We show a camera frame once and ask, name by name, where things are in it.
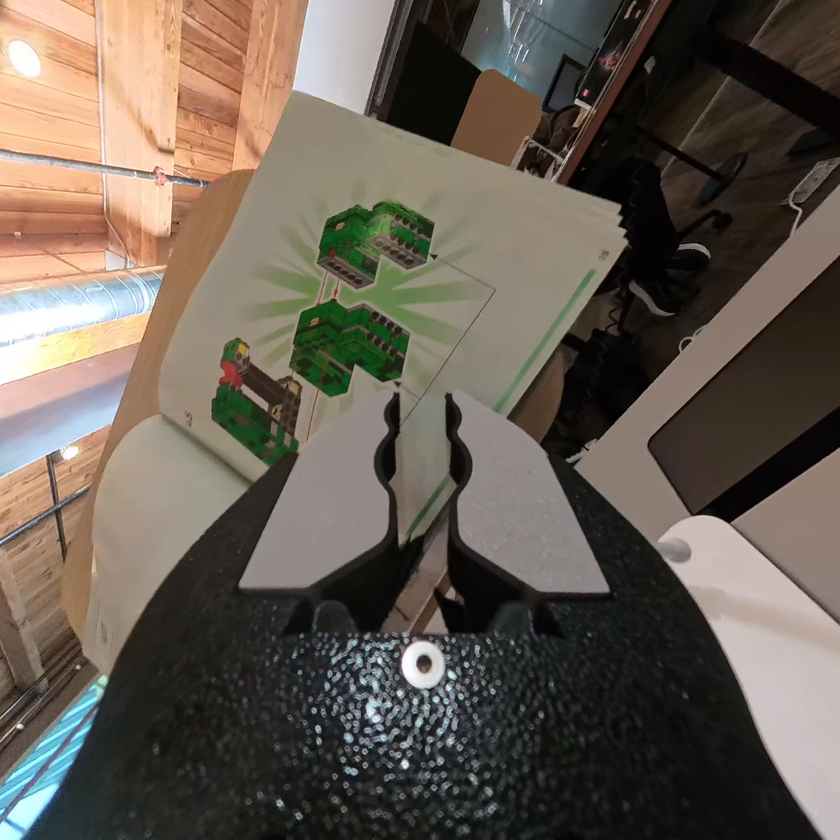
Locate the grey ceiling pipe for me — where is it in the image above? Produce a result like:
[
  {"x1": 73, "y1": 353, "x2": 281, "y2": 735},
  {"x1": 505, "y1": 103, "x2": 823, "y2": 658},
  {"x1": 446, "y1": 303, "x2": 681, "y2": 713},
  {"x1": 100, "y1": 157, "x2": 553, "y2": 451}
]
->
[{"x1": 0, "y1": 148, "x2": 211, "y2": 190}]

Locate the building instruction booklet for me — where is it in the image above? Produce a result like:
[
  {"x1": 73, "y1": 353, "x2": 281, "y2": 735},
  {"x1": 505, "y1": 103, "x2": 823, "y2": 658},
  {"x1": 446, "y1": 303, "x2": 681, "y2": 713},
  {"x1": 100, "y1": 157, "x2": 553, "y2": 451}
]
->
[{"x1": 85, "y1": 91, "x2": 626, "y2": 672}]

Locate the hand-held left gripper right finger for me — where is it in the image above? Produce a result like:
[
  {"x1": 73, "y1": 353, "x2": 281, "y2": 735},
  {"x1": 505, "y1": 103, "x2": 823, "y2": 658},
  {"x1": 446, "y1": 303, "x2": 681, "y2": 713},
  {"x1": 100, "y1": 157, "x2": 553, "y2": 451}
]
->
[{"x1": 445, "y1": 391, "x2": 613, "y2": 632}]

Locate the black printed box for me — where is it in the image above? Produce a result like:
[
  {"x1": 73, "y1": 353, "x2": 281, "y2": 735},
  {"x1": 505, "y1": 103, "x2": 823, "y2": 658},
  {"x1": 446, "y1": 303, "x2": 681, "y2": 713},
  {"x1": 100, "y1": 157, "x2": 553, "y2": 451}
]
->
[{"x1": 577, "y1": 0, "x2": 651, "y2": 106}]

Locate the black office chair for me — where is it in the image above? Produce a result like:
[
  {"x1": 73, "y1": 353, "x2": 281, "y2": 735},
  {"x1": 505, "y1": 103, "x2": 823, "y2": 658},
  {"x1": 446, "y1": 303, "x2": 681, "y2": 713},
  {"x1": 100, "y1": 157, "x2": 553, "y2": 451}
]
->
[{"x1": 613, "y1": 156, "x2": 713, "y2": 317}]

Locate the silver ventilation duct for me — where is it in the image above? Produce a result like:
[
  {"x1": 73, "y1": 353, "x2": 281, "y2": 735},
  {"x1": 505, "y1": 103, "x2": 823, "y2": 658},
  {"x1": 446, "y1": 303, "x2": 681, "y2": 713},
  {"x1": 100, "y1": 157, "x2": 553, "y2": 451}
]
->
[{"x1": 0, "y1": 268, "x2": 165, "y2": 347}]

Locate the large black screen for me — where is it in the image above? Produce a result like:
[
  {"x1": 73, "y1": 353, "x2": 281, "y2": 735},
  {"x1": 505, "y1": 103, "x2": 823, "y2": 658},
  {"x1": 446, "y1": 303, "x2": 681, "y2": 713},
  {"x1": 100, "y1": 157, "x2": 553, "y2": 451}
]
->
[{"x1": 371, "y1": 0, "x2": 483, "y2": 142}]

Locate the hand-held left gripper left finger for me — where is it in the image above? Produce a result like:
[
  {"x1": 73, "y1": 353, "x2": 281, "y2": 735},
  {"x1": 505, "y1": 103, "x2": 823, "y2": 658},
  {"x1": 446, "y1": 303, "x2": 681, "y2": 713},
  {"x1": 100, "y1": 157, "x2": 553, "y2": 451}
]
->
[{"x1": 238, "y1": 392, "x2": 401, "y2": 632}]

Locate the round ceiling lamp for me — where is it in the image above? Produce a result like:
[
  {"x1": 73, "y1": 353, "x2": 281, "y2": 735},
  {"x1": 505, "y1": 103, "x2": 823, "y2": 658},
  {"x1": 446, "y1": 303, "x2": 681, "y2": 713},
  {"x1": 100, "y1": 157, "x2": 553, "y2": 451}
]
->
[{"x1": 5, "y1": 38, "x2": 42, "y2": 78}]

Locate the white wooden book stand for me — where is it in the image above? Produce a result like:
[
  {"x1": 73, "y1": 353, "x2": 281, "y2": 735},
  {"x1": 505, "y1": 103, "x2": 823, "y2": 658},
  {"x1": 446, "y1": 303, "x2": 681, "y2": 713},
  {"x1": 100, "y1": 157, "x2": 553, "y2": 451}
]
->
[{"x1": 62, "y1": 169, "x2": 840, "y2": 815}]

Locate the white power strip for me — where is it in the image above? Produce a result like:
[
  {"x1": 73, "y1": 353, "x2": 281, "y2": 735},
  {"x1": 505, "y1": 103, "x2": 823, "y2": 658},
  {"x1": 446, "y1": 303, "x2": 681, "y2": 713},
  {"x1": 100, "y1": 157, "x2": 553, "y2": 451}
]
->
[{"x1": 784, "y1": 157, "x2": 840, "y2": 231}]

